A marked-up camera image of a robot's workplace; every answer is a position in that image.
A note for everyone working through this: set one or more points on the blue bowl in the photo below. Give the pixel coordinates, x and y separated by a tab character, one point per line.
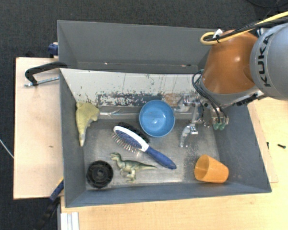
156	118

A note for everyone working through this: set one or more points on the grey metal bin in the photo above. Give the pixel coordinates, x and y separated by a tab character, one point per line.
124	44

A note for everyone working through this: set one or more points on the blue and white hairbrush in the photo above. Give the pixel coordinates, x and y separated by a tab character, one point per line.
134	138

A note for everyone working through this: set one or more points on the small black screw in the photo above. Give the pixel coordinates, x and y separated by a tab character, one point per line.
282	146

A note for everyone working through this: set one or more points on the orange plastic cup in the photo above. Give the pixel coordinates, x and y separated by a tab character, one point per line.
212	170

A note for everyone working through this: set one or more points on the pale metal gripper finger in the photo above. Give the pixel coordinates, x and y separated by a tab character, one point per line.
188	100
186	135

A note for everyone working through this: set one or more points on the pale yellow toy animal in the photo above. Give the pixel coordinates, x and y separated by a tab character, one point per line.
85	116

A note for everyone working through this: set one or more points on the green toy dinosaur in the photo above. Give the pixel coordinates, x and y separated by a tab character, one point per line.
128	166

